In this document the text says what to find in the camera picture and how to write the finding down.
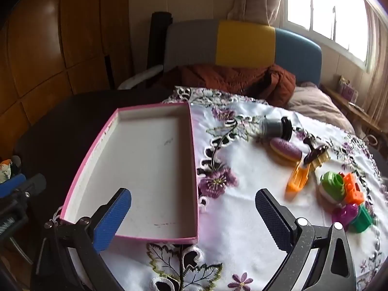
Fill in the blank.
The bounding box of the grey canister with black lid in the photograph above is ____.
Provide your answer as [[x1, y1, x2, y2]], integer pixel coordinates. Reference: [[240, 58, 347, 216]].
[[261, 116, 294, 141]]

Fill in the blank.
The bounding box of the window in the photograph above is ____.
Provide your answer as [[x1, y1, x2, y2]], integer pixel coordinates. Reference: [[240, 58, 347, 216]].
[[283, 0, 376, 73]]

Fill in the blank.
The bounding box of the grey yellow blue headboard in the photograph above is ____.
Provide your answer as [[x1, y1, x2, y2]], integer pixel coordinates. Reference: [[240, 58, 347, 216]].
[[164, 20, 322, 85]]

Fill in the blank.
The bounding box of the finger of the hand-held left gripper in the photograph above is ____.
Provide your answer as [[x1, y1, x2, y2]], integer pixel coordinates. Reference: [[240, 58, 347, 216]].
[[14, 173, 47, 201], [0, 173, 26, 199]]

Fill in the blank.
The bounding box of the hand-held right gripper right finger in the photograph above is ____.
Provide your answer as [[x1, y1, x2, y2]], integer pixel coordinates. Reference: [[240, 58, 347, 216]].
[[255, 188, 356, 291]]

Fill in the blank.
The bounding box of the purple box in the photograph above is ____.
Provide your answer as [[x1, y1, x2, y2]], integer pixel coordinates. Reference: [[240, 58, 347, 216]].
[[338, 75, 360, 102]]

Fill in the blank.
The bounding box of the pink cardboard box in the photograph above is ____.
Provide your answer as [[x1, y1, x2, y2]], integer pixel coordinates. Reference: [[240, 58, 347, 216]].
[[59, 102, 201, 244]]

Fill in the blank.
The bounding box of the teal green plastic cap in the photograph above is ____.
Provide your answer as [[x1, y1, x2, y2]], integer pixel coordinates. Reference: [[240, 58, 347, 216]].
[[350, 204, 373, 233]]

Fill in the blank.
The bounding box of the green plug-in repellent heater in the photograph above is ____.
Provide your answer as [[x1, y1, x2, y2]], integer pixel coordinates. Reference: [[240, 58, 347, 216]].
[[317, 171, 346, 203]]

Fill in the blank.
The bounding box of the black wardrobe handle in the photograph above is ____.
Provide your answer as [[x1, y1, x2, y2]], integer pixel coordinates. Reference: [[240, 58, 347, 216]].
[[104, 55, 116, 89]]

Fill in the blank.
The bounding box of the orange plastic toy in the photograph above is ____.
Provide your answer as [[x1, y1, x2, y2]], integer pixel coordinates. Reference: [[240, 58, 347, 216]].
[[342, 173, 364, 205]]

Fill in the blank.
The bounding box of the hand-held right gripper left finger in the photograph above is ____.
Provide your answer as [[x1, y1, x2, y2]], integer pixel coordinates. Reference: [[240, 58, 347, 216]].
[[36, 187, 133, 291]]

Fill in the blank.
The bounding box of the floral embroidered tablecloth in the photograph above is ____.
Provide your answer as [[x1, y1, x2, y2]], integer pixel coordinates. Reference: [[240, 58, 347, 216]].
[[57, 85, 384, 291]]

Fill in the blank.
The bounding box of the black rolled mat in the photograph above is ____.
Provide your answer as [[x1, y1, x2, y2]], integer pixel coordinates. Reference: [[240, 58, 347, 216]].
[[146, 11, 173, 70]]

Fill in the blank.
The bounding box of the beige pink duvet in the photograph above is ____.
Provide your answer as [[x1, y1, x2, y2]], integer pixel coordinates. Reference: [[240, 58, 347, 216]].
[[286, 82, 356, 135]]

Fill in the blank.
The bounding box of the printed plastic bag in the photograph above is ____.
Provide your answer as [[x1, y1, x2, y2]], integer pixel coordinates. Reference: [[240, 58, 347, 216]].
[[0, 155, 22, 184]]

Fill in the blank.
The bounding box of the magenta perforated plastic dome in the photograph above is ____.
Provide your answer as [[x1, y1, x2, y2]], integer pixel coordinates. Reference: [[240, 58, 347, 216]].
[[331, 204, 360, 228]]

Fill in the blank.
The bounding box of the brown quilted jacket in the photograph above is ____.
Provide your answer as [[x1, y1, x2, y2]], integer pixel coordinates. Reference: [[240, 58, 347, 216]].
[[165, 63, 296, 108]]

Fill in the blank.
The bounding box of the wooden wardrobe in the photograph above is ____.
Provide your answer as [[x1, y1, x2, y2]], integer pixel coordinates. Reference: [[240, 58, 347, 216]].
[[0, 0, 134, 170]]

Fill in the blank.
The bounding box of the white chair armrest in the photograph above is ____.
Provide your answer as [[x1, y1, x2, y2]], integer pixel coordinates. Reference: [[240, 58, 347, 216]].
[[118, 65, 164, 91]]

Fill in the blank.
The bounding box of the wooden side shelf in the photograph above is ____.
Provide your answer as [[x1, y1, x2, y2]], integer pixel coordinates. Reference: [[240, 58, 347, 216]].
[[321, 83, 388, 141]]

